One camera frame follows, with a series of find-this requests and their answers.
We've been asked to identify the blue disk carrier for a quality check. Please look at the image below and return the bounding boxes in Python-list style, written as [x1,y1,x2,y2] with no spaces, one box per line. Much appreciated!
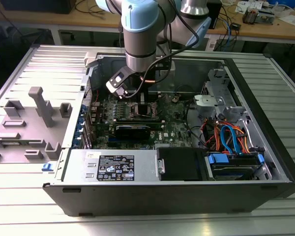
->
[206,152,266,181]

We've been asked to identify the white paper sheet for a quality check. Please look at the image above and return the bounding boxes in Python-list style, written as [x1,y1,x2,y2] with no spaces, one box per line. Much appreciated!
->
[278,13,295,27]

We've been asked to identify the black RAM slot bank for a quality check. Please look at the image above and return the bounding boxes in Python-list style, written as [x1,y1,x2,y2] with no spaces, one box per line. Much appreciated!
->
[147,89,163,102]

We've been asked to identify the green motherboard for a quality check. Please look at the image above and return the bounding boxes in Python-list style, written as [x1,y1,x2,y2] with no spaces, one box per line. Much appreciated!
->
[88,92,200,150]

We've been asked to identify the thin red wire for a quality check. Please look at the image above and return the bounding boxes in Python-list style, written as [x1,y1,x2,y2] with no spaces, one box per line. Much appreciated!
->
[85,88,99,105]

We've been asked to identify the silver metal drive cage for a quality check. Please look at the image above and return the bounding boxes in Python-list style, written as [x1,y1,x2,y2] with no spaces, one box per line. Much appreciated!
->
[193,68,248,123]

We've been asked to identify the grey metal device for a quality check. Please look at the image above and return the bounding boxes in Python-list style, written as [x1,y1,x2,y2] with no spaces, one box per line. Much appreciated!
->
[258,9,277,25]

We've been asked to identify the black tower box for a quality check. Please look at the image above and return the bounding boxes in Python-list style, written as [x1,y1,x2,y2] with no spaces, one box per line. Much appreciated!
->
[207,0,223,30]

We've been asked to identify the grey plastic parts rack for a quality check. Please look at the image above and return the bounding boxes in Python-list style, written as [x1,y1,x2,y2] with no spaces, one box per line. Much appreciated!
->
[0,86,73,164]

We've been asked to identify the grey power supply unit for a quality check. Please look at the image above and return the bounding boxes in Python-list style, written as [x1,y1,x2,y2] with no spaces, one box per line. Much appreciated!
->
[60,148,161,183]

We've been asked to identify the blue cable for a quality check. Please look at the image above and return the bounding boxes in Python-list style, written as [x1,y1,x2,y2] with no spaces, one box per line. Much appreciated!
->
[224,20,234,52]

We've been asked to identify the blue expansion slot latches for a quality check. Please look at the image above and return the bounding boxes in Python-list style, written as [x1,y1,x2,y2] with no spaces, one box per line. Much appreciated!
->
[73,104,86,148]

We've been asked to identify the white printed cards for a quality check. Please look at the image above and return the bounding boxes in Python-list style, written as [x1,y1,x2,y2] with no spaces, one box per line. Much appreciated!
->
[235,0,264,13]

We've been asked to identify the black open PC case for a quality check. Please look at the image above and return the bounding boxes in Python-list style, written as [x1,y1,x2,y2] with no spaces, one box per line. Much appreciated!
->
[42,50,295,217]

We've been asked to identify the black hard disk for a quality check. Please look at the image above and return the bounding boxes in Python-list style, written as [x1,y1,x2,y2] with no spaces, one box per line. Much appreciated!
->
[211,163,260,181]

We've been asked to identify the blue flat wire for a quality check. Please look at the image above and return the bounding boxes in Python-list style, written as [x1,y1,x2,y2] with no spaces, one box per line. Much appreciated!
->
[220,124,242,156]

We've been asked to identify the orange wire bundle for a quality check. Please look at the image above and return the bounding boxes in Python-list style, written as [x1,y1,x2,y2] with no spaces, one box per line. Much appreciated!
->
[202,118,252,155]

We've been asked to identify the wooden desk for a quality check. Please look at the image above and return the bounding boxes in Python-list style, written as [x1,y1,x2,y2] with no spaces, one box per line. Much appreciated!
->
[0,0,295,46]

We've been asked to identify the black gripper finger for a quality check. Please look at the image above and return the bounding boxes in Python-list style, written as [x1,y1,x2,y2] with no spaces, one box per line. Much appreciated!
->
[137,92,149,116]

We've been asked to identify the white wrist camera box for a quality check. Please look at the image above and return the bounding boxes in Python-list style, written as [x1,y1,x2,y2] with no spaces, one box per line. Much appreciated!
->
[105,65,134,99]

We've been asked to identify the large black flat box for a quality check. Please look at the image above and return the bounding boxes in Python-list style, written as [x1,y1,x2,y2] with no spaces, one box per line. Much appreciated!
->
[1,0,76,15]

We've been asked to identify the white QR label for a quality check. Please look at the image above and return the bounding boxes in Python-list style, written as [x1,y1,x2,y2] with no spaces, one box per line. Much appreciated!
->
[206,38,217,52]

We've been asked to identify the metal heat sink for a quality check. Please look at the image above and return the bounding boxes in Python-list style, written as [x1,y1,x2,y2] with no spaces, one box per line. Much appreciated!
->
[243,6,259,25]

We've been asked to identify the black graphics card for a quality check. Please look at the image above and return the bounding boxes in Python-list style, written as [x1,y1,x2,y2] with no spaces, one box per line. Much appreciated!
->
[114,124,151,141]

